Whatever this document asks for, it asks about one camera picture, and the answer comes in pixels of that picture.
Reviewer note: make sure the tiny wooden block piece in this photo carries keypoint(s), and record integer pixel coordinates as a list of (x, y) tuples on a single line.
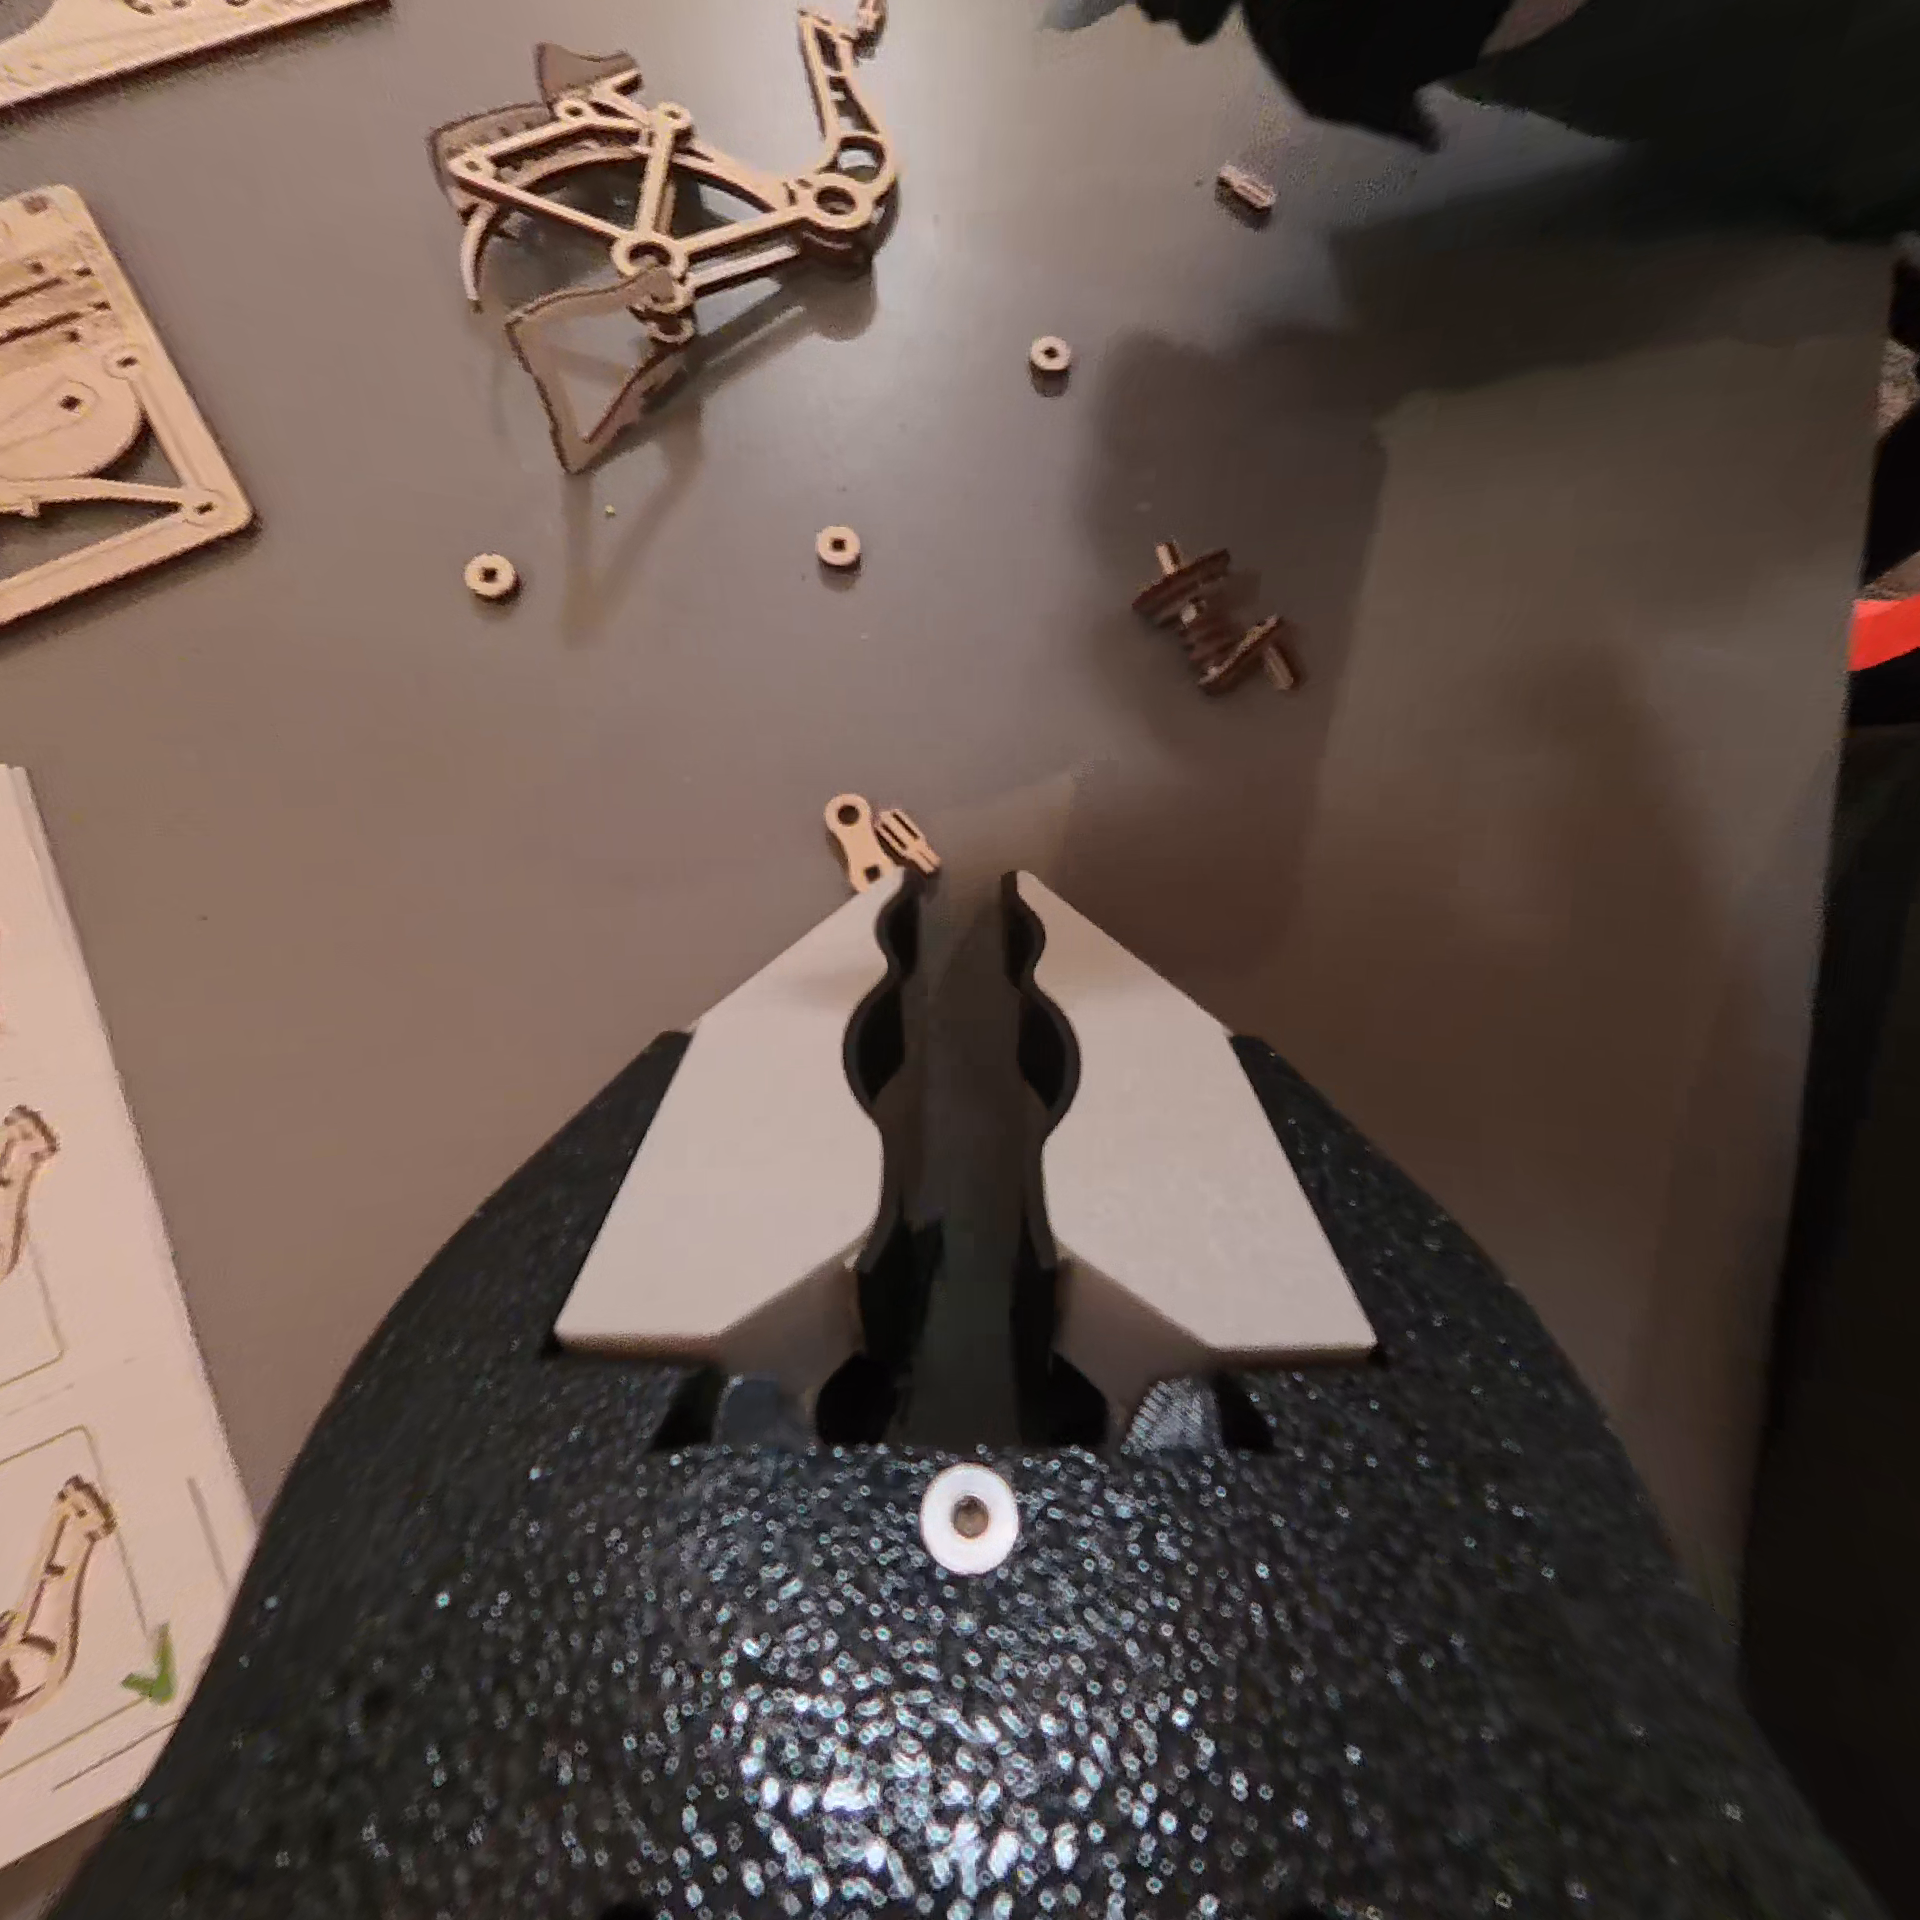
[(1244, 187)]

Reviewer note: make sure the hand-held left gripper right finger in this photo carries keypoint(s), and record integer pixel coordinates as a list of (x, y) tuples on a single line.
[(1185, 1185)]

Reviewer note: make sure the white instruction booklet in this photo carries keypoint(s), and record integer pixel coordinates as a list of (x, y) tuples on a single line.
[(89, 1199)]

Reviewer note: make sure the small wooden link piece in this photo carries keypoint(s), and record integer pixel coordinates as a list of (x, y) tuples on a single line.
[(858, 846)]

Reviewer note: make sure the small round wooden washer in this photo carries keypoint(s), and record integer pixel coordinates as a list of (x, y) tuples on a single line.
[(826, 546), (1038, 359)]

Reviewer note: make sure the wooden parts sheet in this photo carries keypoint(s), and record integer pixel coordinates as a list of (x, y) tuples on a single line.
[(75, 428), (150, 35)]

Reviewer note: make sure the partly assembled wooden model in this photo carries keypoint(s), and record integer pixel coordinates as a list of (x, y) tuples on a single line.
[(858, 126)]

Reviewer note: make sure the wooden axle with discs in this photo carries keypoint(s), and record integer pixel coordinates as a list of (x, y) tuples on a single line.
[(1199, 599)]

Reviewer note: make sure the square-hole wooden washer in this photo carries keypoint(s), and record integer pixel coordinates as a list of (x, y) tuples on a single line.
[(475, 578)]

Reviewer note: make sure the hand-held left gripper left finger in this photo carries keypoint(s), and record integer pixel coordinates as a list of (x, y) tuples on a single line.
[(720, 1185)]

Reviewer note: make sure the small wooden pin piece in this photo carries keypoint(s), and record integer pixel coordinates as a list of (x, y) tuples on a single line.
[(908, 840)]

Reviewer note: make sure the orange object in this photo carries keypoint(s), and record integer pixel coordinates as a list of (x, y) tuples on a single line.
[(1890, 635)]

